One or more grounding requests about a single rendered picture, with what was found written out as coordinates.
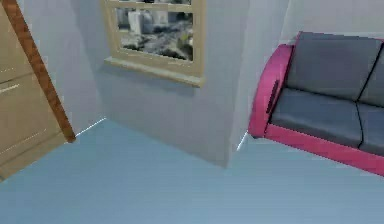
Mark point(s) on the beige chest of drawers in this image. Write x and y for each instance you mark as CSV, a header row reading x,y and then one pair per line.
x,y
23,110

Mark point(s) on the pink sofa with grey cushions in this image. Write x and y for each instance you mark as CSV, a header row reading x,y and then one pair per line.
x,y
320,113

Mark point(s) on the beige framed window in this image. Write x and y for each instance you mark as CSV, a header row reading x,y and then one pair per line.
x,y
156,68

